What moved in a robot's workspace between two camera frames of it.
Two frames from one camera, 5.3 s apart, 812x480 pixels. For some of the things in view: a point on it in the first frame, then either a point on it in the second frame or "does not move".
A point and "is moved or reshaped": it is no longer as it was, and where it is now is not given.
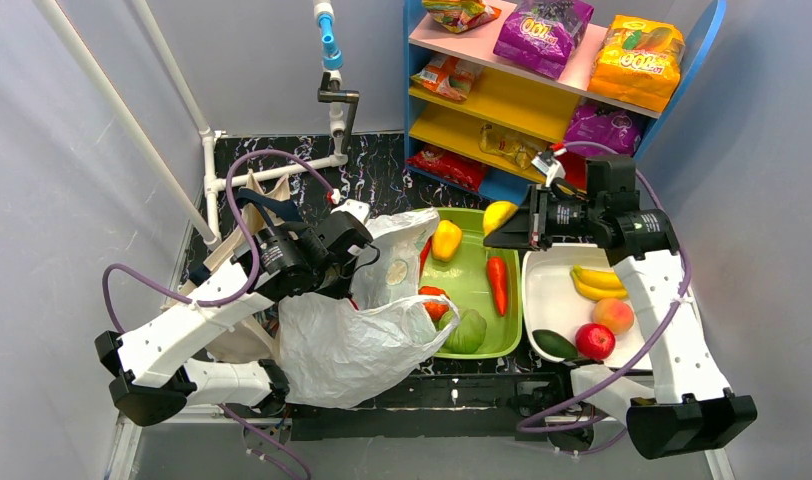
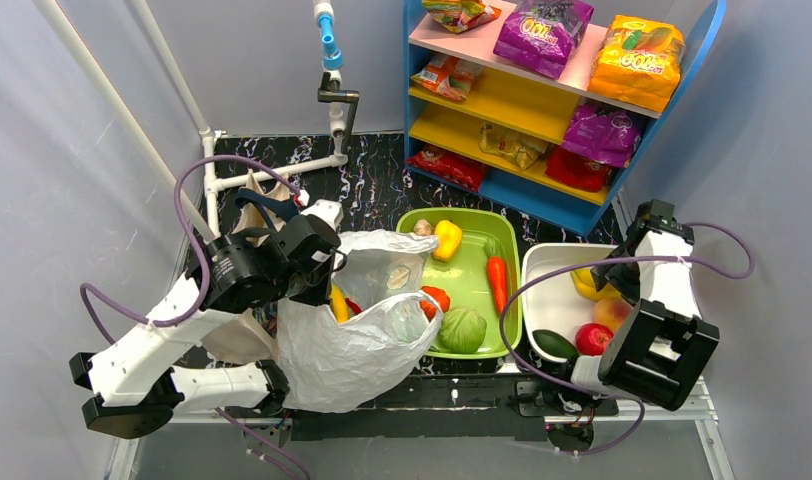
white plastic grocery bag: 343,352 is moved or reshaped
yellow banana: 496,214 → 339,305
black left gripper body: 343,263 → 319,263
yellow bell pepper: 446,240 does not move
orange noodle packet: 449,75 does not move
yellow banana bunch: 596,285 does not move
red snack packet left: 459,170 does not move
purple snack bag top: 539,35 does not move
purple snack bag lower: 619,131 does not move
